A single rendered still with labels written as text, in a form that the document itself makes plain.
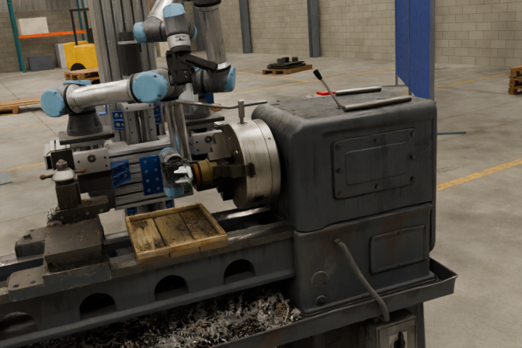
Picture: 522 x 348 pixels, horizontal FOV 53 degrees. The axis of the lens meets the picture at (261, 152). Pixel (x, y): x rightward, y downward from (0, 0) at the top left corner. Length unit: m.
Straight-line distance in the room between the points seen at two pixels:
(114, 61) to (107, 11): 0.22
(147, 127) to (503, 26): 11.34
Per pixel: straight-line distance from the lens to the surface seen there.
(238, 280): 1.87
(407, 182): 1.98
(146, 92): 1.99
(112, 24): 2.51
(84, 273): 1.67
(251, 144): 1.75
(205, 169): 1.82
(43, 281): 1.67
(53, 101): 2.20
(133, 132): 2.47
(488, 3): 13.42
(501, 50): 13.25
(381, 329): 2.10
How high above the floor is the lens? 1.61
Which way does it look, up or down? 15 degrees down
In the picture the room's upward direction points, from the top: 4 degrees counter-clockwise
